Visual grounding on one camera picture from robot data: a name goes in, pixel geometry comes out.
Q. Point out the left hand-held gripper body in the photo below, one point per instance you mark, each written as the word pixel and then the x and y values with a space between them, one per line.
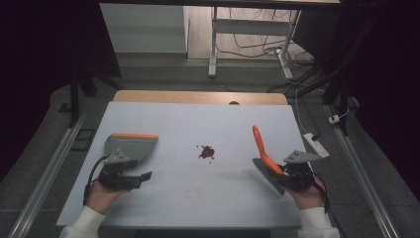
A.
pixel 115 177

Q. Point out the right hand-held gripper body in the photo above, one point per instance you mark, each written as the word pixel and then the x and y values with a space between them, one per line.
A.
pixel 298 172

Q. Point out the orange brush with grey bristles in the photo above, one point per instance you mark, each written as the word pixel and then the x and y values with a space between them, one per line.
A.
pixel 264 155

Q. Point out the grey dustpan with orange edge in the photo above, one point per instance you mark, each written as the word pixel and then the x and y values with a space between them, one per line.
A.
pixel 138 148

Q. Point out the pile of red beans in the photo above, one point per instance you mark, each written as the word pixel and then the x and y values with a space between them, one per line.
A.
pixel 207 152

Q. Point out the person's left hand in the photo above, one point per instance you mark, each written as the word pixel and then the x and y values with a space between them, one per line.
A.
pixel 102 196

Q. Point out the person's right hand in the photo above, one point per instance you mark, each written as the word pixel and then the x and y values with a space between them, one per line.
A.
pixel 308 196

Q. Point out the white power strip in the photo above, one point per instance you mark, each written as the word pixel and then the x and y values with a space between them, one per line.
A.
pixel 316 144

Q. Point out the black floor plate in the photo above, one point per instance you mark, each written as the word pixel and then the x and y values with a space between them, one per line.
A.
pixel 84 139

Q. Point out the white table board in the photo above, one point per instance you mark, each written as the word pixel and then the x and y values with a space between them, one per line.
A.
pixel 198 198

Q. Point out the small white plug adapter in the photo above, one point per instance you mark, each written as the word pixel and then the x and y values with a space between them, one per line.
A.
pixel 334 119

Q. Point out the black stand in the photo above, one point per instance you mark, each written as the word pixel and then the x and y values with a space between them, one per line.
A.
pixel 77 89

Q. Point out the wooden table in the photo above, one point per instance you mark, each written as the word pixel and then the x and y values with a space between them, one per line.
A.
pixel 198 97

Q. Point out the white cabinet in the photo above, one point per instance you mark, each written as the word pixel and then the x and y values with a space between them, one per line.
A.
pixel 145 29

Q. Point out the aluminium rail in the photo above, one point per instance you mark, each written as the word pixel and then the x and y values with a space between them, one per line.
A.
pixel 46 178
pixel 363 178

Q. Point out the white desk frame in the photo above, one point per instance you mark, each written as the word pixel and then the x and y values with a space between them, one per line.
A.
pixel 251 28

